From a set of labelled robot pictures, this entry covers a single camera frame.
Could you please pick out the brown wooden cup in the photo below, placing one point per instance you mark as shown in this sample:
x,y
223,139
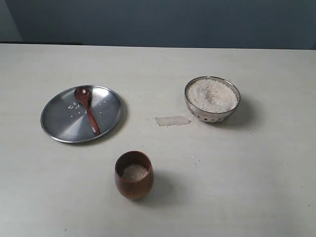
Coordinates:
x,y
137,189

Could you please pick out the red wooden spoon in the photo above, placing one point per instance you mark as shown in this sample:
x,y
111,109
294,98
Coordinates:
x,y
83,95

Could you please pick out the glass bowl of rice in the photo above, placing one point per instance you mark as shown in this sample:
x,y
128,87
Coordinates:
x,y
211,99

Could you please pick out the clear tape patch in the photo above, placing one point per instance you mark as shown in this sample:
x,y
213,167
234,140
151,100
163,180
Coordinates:
x,y
172,121

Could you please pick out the round steel plate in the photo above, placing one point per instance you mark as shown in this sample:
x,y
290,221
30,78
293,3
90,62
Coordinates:
x,y
66,119

